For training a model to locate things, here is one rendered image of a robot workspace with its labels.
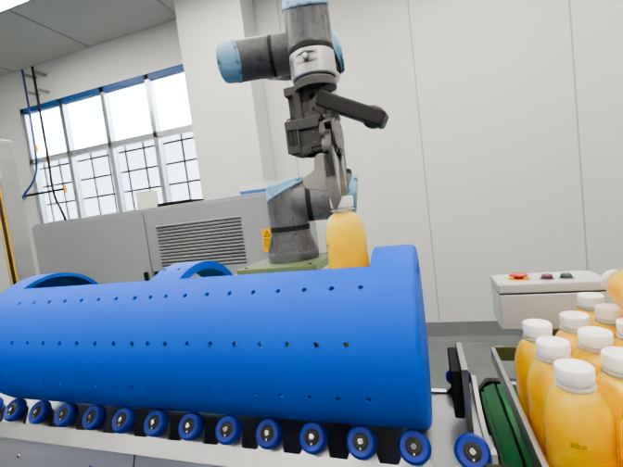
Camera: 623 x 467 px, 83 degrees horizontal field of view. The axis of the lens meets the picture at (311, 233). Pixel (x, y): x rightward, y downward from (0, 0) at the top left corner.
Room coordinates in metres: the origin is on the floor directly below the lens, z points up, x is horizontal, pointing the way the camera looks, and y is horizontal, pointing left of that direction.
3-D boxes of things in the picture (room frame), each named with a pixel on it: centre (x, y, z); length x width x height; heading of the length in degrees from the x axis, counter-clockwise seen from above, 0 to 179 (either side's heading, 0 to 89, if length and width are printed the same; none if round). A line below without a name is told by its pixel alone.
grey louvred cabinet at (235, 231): (2.68, 1.06, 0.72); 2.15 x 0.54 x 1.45; 73
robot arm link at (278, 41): (0.70, -0.03, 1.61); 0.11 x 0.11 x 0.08; 85
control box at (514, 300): (0.75, -0.49, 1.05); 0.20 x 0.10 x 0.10; 72
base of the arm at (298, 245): (1.03, 0.06, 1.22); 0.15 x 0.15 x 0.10
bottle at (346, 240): (0.59, -0.06, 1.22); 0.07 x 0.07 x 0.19
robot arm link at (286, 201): (1.03, 0.05, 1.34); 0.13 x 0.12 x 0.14; 85
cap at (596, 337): (0.48, -0.37, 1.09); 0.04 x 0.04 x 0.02
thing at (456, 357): (0.54, -0.21, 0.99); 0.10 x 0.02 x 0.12; 162
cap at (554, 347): (0.46, -0.31, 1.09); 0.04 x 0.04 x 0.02
